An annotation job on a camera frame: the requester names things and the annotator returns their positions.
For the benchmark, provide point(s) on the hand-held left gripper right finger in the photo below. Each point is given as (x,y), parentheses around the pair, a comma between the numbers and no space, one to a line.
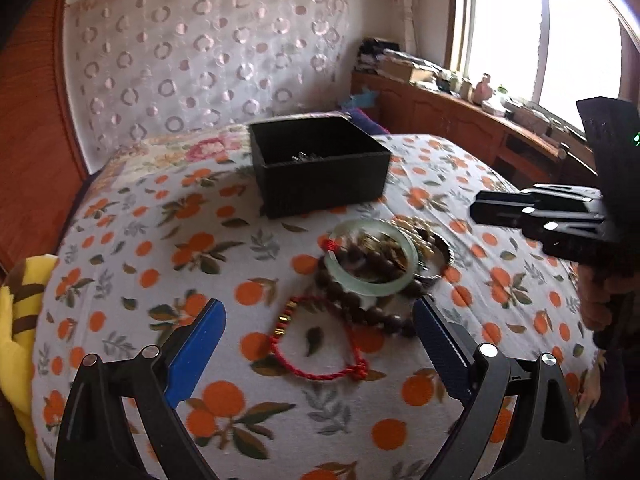
(440,350)

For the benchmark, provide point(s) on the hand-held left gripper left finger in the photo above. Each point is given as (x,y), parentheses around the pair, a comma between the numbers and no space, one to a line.
(197,350)

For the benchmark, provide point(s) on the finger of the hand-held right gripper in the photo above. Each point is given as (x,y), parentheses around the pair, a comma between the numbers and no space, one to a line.
(575,240)
(500,207)

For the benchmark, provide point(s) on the thin black bangle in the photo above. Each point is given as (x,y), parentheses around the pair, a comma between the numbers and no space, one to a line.
(447,255)

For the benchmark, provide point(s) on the pale green jade bangle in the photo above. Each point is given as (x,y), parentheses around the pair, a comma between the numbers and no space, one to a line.
(350,281)

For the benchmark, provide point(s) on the black square box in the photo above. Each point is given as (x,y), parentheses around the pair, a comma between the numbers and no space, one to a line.
(320,185)

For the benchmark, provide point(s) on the person's right hand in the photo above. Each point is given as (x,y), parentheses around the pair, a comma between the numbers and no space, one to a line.
(595,305)

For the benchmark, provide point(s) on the wooden window cabinet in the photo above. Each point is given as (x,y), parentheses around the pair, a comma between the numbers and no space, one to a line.
(450,115)

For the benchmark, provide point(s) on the orange fruit print bedsheet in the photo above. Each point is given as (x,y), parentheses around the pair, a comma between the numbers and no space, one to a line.
(200,240)

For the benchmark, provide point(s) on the pink figurine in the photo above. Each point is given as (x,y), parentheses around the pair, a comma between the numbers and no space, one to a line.
(484,89)

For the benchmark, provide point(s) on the dark blue blanket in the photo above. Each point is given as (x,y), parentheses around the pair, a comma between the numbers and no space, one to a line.
(367,120)

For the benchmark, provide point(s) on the window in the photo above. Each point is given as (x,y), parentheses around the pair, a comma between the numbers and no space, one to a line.
(525,25)

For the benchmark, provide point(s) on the light blue paper bag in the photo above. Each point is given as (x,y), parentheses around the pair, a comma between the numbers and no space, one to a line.
(364,99)

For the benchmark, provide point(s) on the yellow striped plush toy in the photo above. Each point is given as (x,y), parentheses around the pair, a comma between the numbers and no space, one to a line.
(20,320)

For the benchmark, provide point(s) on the stack of books and papers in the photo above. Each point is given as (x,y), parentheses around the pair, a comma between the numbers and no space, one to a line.
(395,60)

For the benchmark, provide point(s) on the floral quilt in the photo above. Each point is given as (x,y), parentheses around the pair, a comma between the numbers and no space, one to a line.
(200,152)

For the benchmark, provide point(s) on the white window curtain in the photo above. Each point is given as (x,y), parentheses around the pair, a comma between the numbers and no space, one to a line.
(415,0)

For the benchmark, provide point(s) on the circle patterned sheer curtain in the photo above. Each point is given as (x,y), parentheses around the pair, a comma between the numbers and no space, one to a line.
(200,60)

